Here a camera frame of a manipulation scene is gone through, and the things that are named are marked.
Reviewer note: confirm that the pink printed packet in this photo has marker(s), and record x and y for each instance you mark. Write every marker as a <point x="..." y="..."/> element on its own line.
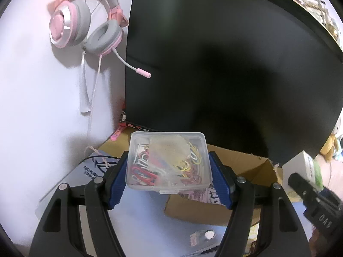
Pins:
<point x="203" y="196"/>

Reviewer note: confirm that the pink pen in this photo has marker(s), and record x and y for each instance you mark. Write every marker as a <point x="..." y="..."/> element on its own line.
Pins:
<point x="117" y="134"/>

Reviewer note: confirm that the cluttered shelf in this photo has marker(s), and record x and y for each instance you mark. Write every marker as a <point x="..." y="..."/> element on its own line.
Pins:
<point x="313" y="2"/>

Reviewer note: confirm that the small clear packet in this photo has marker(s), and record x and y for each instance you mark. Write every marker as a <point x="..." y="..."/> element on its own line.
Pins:
<point x="197" y="239"/>

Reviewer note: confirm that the pink grey headset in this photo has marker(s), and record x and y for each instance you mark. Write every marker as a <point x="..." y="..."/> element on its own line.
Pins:
<point x="104" y="38"/>

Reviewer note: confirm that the grey logo mouse pad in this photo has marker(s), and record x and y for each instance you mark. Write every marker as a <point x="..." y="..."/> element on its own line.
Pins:
<point x="150" y="227"/>

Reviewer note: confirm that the brown cardboard box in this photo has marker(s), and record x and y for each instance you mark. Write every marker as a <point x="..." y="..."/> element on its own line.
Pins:
<point x="195" y="208"/>

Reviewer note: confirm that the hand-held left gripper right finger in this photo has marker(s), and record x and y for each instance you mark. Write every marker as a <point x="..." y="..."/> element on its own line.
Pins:
<point x="221" y="183"/>

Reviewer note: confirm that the black computer monitor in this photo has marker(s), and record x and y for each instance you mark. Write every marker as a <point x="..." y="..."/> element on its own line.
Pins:
<point x="227" y="72"/>

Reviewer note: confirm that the clear box of paper clips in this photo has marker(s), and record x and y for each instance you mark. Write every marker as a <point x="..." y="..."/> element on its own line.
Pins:
<point x="160" y="171"/>

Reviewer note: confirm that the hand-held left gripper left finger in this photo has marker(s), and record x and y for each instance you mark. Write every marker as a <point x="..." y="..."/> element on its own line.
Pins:
<point x="118" y="178"/>

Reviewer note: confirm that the white green small box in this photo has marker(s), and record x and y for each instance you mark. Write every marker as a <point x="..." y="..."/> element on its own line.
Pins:
<point x="300" y="166"/>

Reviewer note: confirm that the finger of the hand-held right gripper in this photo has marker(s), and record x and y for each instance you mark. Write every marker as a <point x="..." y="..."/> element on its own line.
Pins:
<point x="301" y="188"/>

